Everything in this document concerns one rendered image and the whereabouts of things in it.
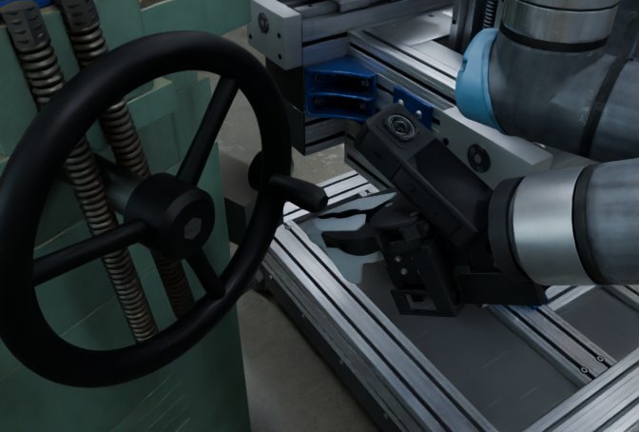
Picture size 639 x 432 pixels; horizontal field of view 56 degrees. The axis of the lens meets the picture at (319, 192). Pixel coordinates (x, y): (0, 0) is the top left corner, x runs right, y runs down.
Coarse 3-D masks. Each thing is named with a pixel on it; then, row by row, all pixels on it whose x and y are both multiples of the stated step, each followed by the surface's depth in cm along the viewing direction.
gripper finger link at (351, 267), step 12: (360, 216) 49; (312, 228) 52; (324, 228) 50; (336, 228) 49; (348, 228) 47; (312, 240) 52; (336, 252) 51; (336, 264) 52; (348, 264) 51; (360, 264) 50; (348, 276) 52; (360, 276) 51
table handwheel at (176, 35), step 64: (128, 64) 37; (192, 64) 42; (256, 64) 47; (64, 128) 35; (0, 192) 35; (128, 192) 47; (192, 192) 45; (0, 256) 35; (64, 256) 39; (192, 256) 50; (256, 256) 57; (0, 320) 37; (192, 320) 54; (64, 384) 43
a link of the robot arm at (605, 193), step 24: (600, 168) 35; (624, 168) 34; (576, 192) 35; (600, 192) 34; (624, 192) 33; (576, 216) 35; (600, 216) 34; (624, 216) 33; (600, 240) 34; (624, 240) 33; (600, 264) 34; (624, 264) 33
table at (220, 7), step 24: (144, 0) 62; (168, 0) 62; (192, 0) 64; (216, 0) 67; (240, 0) 70; (144, 24) 60; (168, 24) 63; (192, 24) 65; (216, 24) 68; (240, 24) 72; (144, 96) 51; (168, 96) 53; (144, 120) 52; (96, 144) 49; (0, 168) 43
